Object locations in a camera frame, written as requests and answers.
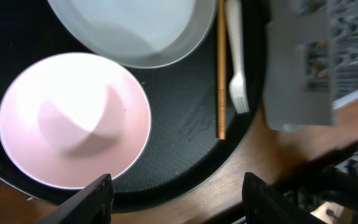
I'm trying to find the white plastic fork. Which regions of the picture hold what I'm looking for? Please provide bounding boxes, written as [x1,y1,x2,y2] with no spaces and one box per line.
[225,0,250,114]

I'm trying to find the grey plastic dishwasher rack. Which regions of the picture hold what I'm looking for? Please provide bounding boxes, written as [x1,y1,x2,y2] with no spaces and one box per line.
[264,0,358,132]

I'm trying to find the single wooden chopstick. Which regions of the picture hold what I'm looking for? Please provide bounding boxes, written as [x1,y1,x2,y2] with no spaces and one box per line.
[217,0,226,140]

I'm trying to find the round black serving tray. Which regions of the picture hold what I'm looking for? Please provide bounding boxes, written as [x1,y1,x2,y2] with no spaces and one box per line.
[0,1,268,213]

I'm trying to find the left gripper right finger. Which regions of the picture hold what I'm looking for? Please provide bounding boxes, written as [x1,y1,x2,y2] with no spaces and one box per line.
[242,172,324,224]

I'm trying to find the light grey round plate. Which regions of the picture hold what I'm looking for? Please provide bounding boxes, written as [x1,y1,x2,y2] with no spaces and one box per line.
[48,0,218,68]

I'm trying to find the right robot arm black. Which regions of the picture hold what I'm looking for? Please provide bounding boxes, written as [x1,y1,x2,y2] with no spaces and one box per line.
[273,140,358,223]

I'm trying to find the pink bowl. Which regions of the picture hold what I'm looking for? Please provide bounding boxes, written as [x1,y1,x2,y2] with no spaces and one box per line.
[0,52,152,190]

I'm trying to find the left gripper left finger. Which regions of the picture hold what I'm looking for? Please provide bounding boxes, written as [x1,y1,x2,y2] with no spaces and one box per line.
[35,174,114,224]

